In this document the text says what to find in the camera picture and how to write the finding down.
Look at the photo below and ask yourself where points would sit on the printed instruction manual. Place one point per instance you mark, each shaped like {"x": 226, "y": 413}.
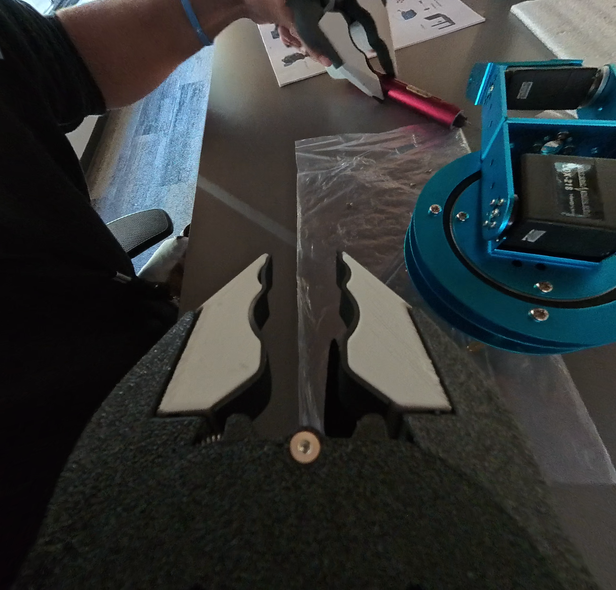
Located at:
{"x": 433, "y": 17}

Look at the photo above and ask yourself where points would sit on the blue wristband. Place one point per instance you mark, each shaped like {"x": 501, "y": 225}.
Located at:
{"x": 192, "y": 17}

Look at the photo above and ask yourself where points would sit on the grey desk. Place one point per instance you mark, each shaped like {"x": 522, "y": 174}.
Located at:
{"x": 250, "y": 142}

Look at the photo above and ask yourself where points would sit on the large clear plastic bag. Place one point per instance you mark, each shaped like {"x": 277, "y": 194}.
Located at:
{"x": 346, "y": 185}

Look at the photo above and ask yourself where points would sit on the person's left forearm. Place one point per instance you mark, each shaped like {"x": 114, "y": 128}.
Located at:
{"x": 130, "y": 41}

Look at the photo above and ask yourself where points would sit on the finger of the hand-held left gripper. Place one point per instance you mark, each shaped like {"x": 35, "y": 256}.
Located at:
{"x": 349, "y": 56}
{"x": 378, "y": 12}

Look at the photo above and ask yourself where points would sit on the red electric screwdriver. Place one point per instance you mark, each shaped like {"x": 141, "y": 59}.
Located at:
{"x": 418, "y": 96}

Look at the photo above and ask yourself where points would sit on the black chair armrest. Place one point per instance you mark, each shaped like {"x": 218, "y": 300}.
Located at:
{"x": 144, "y": 224}

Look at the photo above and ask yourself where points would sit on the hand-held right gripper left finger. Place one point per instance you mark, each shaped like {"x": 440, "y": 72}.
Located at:
{"x": 216, "y": 359}

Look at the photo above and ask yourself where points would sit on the white foam sheet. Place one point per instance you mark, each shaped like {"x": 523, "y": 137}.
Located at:
{"x": 568, "y": 17}

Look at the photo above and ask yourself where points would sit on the person's black clothing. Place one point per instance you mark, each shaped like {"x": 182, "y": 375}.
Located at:
{"x": 48, "y": 262}

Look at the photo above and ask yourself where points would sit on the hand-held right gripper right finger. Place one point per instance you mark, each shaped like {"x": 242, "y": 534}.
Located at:
{"x": 385, "y": 349}

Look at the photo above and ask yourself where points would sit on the blue toy robot arm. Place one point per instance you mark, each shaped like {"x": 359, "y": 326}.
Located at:
{"x": 433, "y": 262}

